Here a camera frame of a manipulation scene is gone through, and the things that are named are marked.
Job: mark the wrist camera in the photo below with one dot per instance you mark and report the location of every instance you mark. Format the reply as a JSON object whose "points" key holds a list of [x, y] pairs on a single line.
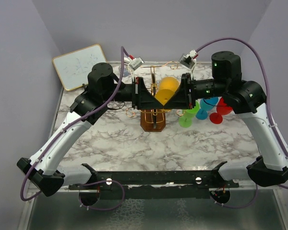
{"points": [[189, 61], [131, 64]]}

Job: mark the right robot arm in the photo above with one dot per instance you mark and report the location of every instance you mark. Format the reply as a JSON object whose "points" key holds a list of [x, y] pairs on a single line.
{"points": [[249, 101]]}

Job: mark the gold wire wine glass rack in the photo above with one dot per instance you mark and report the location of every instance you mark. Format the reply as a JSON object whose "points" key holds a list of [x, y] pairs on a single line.
{"points": [[153, 120]]}

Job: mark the red wine glass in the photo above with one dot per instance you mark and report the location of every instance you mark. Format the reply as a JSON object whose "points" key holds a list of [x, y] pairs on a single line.
{"points": [[222, 109]]}

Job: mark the small whiteboard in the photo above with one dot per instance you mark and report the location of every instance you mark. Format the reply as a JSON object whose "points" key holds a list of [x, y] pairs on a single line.
{"points": [[73, 68]]}

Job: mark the yellow wine glass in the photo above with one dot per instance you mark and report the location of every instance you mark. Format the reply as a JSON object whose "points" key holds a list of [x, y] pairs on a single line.
{"points": [[167, 89]]}

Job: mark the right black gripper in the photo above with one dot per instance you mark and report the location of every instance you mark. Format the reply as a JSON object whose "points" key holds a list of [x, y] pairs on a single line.
{"points": [[182, 99]]}

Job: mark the green wine glass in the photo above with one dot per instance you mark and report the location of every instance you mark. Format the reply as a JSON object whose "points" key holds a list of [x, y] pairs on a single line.
{"points": [[185, 120]]}

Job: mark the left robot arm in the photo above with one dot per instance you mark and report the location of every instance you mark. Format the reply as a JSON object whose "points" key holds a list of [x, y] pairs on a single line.
{"points": [[42, 168]]}

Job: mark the blue wine glass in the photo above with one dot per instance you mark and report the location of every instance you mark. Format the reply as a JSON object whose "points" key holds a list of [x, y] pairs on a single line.
{"points": [[205, 106]]}

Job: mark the black front mounting rail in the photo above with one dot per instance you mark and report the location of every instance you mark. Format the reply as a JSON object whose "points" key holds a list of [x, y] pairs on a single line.
{"points": [[114, 185]]}

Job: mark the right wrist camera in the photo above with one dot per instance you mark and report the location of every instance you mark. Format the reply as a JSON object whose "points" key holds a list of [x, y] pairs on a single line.
{"points": [[189, 61]]}

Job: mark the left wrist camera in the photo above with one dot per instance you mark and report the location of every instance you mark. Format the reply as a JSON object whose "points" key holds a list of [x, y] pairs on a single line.
{"points": [[131, 64]]}

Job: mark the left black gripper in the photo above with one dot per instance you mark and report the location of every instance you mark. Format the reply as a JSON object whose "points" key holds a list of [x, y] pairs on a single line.
{"points": [[142, 98]]}

